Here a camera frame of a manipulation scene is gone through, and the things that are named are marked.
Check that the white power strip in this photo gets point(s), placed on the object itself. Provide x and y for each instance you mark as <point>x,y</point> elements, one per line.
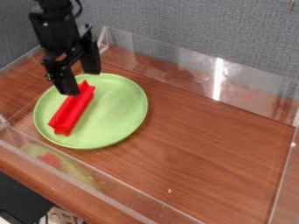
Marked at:
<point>61,216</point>

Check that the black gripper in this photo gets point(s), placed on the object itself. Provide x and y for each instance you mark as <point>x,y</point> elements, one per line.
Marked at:
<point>67,44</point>

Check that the green round plate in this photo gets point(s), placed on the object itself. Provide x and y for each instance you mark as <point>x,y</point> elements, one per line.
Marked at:
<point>113,117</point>

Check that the clear acrylic enclosure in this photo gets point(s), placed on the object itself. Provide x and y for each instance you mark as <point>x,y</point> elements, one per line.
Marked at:
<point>211,160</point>

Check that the clear acrylic corner bracket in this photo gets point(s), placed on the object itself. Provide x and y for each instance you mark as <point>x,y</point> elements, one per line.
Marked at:
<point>103,40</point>

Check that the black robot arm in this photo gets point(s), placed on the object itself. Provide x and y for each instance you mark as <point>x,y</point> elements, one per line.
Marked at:
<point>58,4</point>

